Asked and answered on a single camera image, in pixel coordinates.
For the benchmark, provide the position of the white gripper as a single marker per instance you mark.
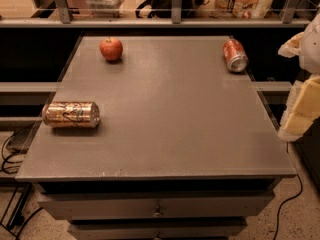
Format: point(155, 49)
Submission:
point(310, 52)

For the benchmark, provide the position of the gold orange soda can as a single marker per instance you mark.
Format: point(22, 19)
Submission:
point(71, 114)

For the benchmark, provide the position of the red orange soda can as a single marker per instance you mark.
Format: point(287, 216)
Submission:
point(235, 56)

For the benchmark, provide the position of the printed snack bag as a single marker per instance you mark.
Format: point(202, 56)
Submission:
point(242, 9)

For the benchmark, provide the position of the upper drawer with knob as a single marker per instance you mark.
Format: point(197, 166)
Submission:
point(154, 205)

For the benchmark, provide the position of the drawer with knob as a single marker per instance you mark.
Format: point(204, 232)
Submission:
point(154, 205)
point(157, 229)

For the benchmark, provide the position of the grey drawer cabinet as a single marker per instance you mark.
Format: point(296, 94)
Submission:
point(172, 119)

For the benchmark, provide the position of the black bag on shelf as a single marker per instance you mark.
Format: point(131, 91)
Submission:
point(165, 8)

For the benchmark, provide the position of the red apple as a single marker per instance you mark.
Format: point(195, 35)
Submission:
point(111, 48)

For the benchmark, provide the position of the lower drawer with knob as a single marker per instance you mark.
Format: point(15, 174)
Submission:
point(157, 229)

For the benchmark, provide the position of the black metal stand left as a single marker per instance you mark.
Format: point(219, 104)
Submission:
point(12, 219)

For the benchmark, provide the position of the grey metal shelf rail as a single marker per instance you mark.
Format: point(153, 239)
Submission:
point(76, 14)

